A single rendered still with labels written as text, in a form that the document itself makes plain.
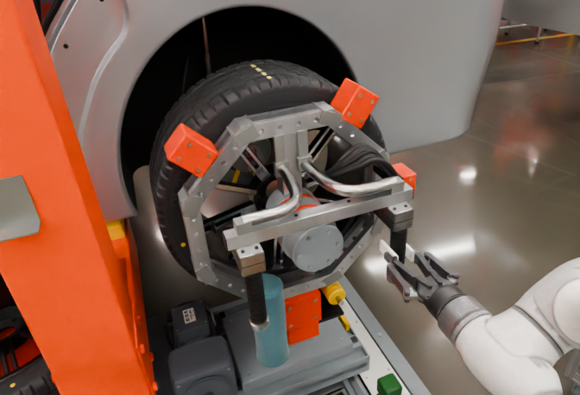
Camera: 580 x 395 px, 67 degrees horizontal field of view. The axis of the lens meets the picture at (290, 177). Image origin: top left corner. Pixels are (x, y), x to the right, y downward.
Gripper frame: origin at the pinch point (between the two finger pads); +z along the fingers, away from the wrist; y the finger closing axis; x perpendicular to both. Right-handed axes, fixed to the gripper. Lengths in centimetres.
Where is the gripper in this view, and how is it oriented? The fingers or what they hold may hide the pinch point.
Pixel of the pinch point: (396, 249)
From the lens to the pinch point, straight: 105.9
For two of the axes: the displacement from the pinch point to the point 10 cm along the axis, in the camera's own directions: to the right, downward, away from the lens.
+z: -3.5, -4.4, 8.2
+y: 9.3, -2.2, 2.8
